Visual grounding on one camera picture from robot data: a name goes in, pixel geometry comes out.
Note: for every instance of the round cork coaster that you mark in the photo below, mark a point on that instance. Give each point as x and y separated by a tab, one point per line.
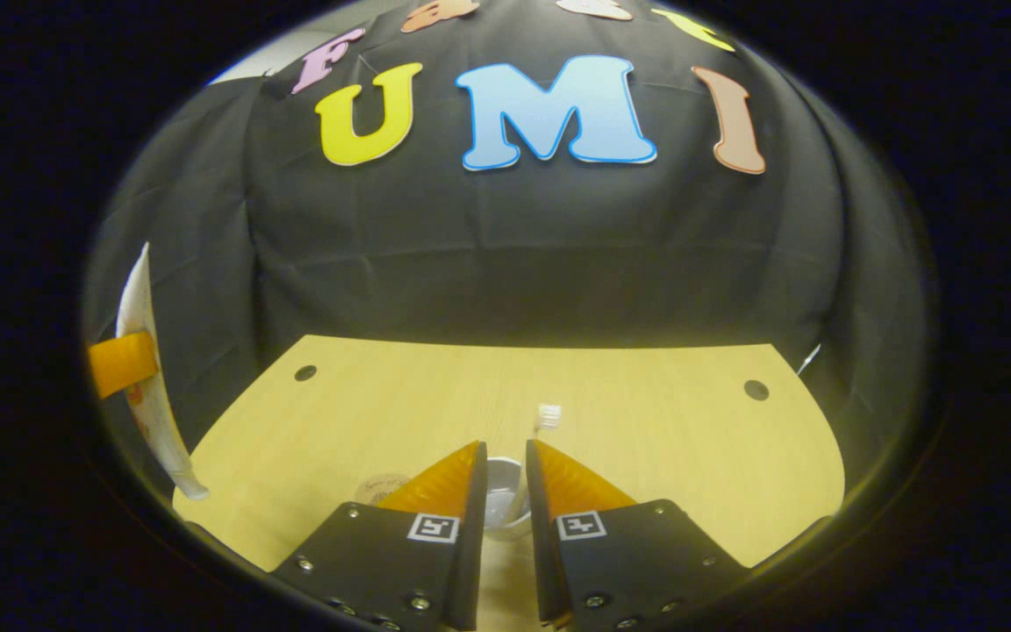
378	487

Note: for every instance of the wooden toothbrush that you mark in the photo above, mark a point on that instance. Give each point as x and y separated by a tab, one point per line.
548	417

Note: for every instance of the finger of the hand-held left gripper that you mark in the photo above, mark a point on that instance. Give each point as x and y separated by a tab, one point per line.
124	364

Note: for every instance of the black backdrop cloth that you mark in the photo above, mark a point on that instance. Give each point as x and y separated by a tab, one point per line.
514	246

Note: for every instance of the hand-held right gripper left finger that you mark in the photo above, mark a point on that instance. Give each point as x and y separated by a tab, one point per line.
469	544

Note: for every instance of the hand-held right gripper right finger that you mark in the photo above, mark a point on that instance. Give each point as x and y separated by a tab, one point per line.
541	544

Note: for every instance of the white cup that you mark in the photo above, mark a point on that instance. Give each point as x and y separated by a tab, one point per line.
505	500

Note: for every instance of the light wooden desktop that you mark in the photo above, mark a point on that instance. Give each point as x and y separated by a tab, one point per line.
646	412

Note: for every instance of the white toothpaste tube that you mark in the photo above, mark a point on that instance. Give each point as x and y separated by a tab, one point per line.
137	303

